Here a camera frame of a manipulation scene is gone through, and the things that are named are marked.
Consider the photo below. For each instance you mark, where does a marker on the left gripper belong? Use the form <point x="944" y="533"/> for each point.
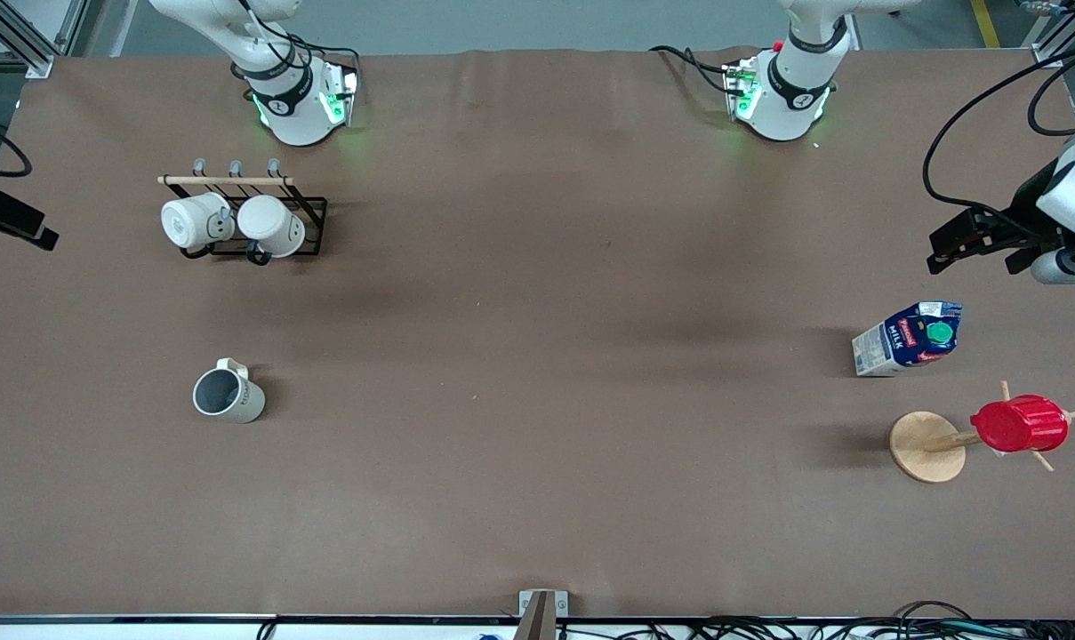
<point x="1022" y="218"/>

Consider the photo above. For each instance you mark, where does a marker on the blue white milk carton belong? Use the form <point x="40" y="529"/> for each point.
<point x="902" y="342"/>

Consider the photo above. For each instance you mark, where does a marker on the gray mug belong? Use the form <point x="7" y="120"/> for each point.
<point x="244" y="404"/>

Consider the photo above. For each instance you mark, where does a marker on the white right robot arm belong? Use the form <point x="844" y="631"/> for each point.
<point x="297" y="116"/>

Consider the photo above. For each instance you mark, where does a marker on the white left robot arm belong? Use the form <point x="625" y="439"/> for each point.
<point x="786" y="107"/>

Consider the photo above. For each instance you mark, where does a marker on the red plastic cup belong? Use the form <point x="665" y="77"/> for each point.
<point x="1017" y="425"/>

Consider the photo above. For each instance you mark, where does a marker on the white ceramic mug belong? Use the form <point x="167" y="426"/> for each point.
<point x="190" y="222"/>
<point x="270" y="222"/>

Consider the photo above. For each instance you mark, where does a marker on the wooden mug tree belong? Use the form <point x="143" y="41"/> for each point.
<point x="924" y="449"/>

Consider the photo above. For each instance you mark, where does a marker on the aluminium frame profile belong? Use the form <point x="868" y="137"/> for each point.
<point x="1048" y="49"/>
<point x="21" y="44"/>

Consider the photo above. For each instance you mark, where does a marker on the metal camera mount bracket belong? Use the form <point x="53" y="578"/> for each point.
<point x="537" y="618"/>

